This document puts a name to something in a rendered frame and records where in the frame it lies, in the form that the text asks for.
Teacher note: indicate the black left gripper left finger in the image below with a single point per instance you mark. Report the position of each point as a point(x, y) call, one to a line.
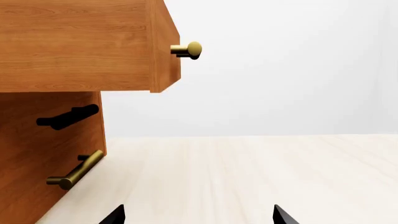
point(116, 216)

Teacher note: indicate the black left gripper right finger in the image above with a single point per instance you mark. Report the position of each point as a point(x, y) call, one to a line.
point(283, 217)

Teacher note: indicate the wooden cabinet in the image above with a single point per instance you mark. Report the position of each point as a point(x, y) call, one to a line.
point(37, 149)

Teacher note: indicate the open wooden drawer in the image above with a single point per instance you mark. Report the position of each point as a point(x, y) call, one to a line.
point(77, 44)

